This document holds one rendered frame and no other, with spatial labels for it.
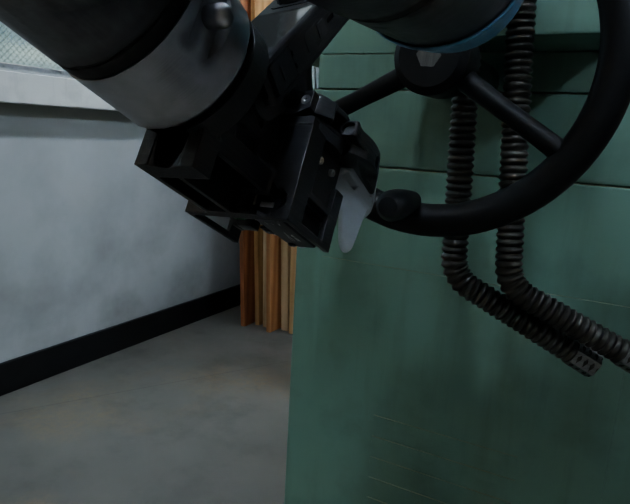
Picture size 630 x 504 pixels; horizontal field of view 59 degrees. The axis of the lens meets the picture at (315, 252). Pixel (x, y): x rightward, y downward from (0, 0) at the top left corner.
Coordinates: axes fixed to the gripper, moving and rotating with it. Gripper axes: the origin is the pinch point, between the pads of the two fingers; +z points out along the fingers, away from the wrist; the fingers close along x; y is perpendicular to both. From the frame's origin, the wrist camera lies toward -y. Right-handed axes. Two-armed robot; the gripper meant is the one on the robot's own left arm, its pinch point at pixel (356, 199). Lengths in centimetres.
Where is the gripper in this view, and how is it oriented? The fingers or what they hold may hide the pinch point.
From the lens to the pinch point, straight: 44.3
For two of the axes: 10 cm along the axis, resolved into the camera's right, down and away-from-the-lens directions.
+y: -2.4, 9.4, -2.5
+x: 8.7, 1.0, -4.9
